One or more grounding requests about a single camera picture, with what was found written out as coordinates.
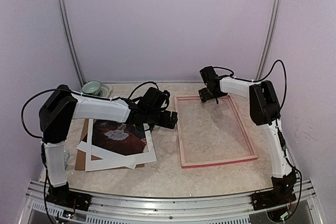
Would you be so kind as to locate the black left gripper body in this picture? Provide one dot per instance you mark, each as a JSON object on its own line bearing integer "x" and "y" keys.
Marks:
{"x": 153, "y": 119}

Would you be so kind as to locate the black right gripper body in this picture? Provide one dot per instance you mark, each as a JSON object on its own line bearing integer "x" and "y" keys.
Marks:
{"x": 210, "y": 94}

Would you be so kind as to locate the dark photo with white figure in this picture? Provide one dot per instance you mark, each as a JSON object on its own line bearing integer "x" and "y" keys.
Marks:
{"x": 121, "y": 138}

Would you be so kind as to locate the white mat board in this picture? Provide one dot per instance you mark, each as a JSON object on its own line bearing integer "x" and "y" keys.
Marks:
{"x": 100, "y": 159}
{"x": 82, "y": 146}

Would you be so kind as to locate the pink wooden picture frame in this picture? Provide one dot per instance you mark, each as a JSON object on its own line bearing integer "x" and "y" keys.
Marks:
{"x": 216, "y": 132}

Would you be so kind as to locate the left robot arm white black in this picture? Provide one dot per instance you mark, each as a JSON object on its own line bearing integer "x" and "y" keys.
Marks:
{"x": 65, "y": 105}

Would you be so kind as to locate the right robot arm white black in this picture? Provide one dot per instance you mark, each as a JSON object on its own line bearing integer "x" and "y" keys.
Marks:
{"x": 264, "y": 111}

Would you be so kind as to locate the green ceramic bowl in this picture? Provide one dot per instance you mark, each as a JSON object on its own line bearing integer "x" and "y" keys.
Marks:
{"x": 91, "y": 87}

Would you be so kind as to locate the brown backing board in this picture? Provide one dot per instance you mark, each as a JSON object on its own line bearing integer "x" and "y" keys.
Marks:
{"x": 80, "y": 163}

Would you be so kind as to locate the white and blue mug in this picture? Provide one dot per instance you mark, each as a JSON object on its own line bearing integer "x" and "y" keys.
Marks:
{"x": 66, "y": 158}

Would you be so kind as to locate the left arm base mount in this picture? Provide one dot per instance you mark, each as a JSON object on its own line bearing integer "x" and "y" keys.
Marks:
{"x": 65, "y": 197}

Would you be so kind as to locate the right aluminium corner post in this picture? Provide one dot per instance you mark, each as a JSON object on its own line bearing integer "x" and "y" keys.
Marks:
{"x": 269, "y": 37}

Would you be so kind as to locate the aluminium corner post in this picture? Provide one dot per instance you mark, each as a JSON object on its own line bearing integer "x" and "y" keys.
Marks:
{"x": 70, "y": 41}
{"x": 269, "y": 37}

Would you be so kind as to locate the aluminium front rail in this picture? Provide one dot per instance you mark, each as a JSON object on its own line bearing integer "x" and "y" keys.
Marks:
{"x": 233, "y": 208}

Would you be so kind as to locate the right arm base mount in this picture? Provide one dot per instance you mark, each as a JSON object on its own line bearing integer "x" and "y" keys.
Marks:
{"x": 282, "y": 192}

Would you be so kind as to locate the left aluminium corner post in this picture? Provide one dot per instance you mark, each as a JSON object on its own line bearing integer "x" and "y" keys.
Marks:
{"x": 70, "y": 41}

